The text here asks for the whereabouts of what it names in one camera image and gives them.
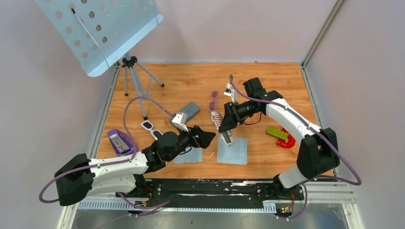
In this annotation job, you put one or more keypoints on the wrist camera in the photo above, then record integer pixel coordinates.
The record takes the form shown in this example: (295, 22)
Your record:
(230, 91)
(179, 121)

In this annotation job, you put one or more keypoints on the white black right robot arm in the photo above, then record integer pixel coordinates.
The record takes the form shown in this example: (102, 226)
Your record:
(318, 147)

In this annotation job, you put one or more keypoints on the white frame black sunglasses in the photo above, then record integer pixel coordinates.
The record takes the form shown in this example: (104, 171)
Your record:
(148, 126)

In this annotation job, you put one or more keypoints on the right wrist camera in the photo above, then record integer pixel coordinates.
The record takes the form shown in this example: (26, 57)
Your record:
(230, 91)

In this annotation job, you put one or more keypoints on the flag print glasses case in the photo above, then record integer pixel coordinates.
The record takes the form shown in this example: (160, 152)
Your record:
(226, 135)

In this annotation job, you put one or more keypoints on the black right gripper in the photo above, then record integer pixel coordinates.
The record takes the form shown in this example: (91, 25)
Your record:
(232, 118)

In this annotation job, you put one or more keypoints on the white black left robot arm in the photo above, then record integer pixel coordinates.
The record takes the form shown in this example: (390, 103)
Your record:
(82, 177)

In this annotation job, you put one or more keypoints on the purple glasses case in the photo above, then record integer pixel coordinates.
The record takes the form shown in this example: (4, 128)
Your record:
(121, 142)

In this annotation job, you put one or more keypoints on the pink transparent sunglasses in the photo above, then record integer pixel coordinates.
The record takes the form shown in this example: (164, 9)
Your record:
(213, 103)

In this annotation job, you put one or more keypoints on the red toy arch block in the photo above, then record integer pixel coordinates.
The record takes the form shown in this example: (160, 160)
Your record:
(288, 143)

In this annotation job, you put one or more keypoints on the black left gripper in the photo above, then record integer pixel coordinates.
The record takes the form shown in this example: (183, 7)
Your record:
(204, 137)

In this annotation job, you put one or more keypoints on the light blue cloth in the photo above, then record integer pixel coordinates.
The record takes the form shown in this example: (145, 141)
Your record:
(235, 154)
(192, 156)

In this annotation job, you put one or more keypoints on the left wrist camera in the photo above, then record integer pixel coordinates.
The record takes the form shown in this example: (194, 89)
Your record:
(179, 121)

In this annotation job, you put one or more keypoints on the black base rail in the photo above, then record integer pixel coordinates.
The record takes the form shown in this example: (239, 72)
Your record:
(221, 195)

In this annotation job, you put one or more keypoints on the left light blue cloth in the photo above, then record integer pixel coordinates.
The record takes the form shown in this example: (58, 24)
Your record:
(192, 156)

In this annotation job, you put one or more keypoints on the perforated metal music stand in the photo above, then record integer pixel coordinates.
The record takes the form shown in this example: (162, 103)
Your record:
(101, 33)

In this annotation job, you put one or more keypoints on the right light blue cloth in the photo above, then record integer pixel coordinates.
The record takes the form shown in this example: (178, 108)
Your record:
(235, 154)

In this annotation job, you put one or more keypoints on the green toy brick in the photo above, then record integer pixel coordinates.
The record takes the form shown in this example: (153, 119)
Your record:
(277, 133)

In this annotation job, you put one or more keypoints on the grey-green glasses case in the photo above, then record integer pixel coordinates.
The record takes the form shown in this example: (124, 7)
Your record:
(190, 110)

